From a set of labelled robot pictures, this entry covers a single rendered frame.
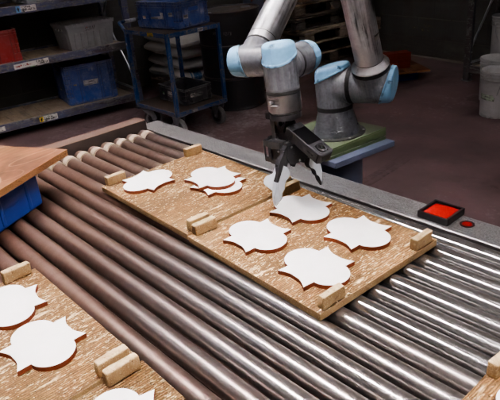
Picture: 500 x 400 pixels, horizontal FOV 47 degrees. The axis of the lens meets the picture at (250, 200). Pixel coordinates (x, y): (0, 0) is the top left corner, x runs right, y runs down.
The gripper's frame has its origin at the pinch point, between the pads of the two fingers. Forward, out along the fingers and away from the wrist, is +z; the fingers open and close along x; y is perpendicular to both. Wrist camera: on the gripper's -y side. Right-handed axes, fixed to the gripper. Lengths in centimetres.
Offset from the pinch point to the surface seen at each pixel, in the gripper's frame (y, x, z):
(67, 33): 427, -125, -20
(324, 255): -18.5, 12.3, 4.5
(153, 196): 35.5, 19.6, 0.8
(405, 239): -25.2, -5.2, 6.1
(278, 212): 2.4, 5.3, 2.7
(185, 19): 305, -173, -22
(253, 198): 14.2, 3.2, 2.7
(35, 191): 57, 42, -4
